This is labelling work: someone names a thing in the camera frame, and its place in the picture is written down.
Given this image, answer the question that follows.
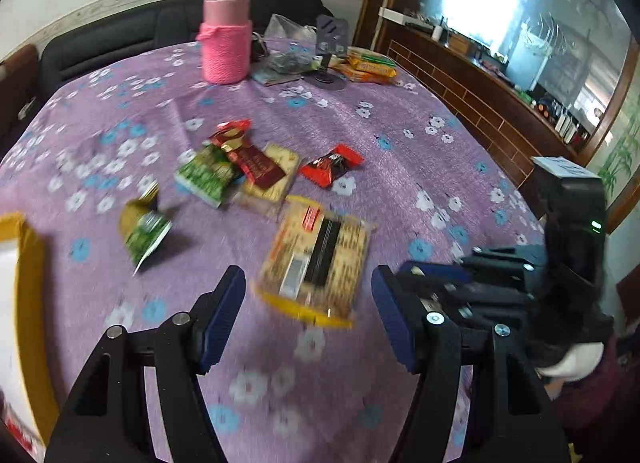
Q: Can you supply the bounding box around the purple floral tablecloth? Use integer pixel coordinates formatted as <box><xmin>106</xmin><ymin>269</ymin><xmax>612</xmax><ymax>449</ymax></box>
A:
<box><xmin>0</xmin><ymin>38</ymin><xmax>551</xmax><ymax>463</ymax></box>

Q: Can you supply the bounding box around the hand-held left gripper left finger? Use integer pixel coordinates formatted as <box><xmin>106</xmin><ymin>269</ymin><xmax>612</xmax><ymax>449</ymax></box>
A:
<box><xmin>44</xmin><ymin>265</ymin><xmax>247</xmax><ymax>463</ymax></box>

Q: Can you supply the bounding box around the gold and green snack packet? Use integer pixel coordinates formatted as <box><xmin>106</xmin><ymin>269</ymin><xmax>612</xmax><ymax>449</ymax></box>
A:
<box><xmin>118</xmin><ymin>182</ymin><xmax>174</xmax><ymax>275</ymax></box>

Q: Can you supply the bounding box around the clear plastic bag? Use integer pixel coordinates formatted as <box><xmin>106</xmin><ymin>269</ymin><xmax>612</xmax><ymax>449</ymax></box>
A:
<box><xmin>263</xmin><ymin>13</ymin><xmax>319</xmax><ymax>44</ymax></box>

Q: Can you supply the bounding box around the white box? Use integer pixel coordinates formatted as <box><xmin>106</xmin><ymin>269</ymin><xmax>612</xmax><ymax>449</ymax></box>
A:
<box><xmin>378</xmin><ymin>6</ymin><xmax>422</xmax><ymax>26</ymax></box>

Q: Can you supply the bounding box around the large clear cracker packet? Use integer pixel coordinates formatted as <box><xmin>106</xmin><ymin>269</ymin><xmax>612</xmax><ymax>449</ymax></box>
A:
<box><xmin>252</xmin><ymin>194</ymin><xmax>377</xmax><ymax>330</ymax></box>

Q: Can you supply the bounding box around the beige cracker packet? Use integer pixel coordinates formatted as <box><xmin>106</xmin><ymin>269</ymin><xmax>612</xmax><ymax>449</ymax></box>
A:
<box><xmin>234</xmin><ymin>142</ymin><xmax>302</xmax><ymax>218</ymax></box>

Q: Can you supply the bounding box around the grey phone stand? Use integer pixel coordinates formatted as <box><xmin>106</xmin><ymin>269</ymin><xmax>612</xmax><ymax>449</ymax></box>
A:
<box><xmin>313</xmin><ymin>15</ymin><xmax>352</xmax><ymax>92</ymax></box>

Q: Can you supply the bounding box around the dark red gold-lettered packet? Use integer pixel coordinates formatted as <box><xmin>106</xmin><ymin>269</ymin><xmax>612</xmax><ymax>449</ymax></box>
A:
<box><xmin>225</xmin><ymin>143</ymin><xmax>287</xmax><ymax>196</ymax></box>

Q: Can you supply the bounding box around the person's right forearm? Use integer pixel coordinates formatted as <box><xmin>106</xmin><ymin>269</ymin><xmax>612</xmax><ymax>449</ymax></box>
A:
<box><xmin>550</xmin><ymin>328</ymin><xmax>640</xmax><ymax>436</ymax></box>

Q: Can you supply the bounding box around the black leather sofa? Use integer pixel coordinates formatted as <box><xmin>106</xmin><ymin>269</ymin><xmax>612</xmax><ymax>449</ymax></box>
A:
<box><xmin>40</xmin><ymin>0</ymin><xmax>336</xmax><ymax>90</ymax></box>

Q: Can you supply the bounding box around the pink knit-sleeved bottle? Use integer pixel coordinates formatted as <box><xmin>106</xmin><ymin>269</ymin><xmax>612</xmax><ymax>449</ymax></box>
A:
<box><xmin>195</xmin><ymin>0</ymin><xmax>254</xmax><ymax>85</ymax></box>

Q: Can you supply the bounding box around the person's right hand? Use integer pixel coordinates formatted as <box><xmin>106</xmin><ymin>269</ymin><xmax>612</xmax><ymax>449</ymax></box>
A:
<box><xmin>539</xmin><ymin>340</ymin><xmax>604</xmax><ymax>382</ymax></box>

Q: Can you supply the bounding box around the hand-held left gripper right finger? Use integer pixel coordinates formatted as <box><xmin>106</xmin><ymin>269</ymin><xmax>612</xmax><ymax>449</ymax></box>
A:
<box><xmin>371</xmin><ymin>264</ymin><xmax>571</xmax><ymax>463</ymax></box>

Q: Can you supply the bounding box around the red and black candy packet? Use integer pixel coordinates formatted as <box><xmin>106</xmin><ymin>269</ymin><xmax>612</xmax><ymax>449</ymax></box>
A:
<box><xmin>299</xmin><ymin>144</ymin><xmax>364</xmax><ymax>190</ymax></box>

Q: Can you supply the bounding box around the yellow-edged white cardboard tray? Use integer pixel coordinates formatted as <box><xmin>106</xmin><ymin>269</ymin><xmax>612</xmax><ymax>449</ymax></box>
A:
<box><xmin>0</xmin><ymin>212</ymin><xmax>62</xmax><ymax>450</ymax></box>

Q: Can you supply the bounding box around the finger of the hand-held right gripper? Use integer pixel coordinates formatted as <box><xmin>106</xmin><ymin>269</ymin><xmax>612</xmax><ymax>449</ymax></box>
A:
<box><xmin>397</xmin><ymin>260</ymin><xmax>543</xmax><ymax>339</ymax></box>
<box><xmin>460</xmin><ymin>244</ymin><xmax>549</xmax><ymax>289</ymax></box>

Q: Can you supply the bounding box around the brown wooden cabinet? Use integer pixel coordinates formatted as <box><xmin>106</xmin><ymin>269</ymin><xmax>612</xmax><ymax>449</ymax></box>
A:
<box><xmin>372</xmin><ymin>8</ymin><xmax>607</xmax><ymax>226</ymax></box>

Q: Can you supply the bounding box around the large wall mirror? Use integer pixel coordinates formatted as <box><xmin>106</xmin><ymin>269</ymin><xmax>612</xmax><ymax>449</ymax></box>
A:
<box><xmin>414</xmin><ymin>0</ymin><xmax>635</xmax><ymax>120</ymax></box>

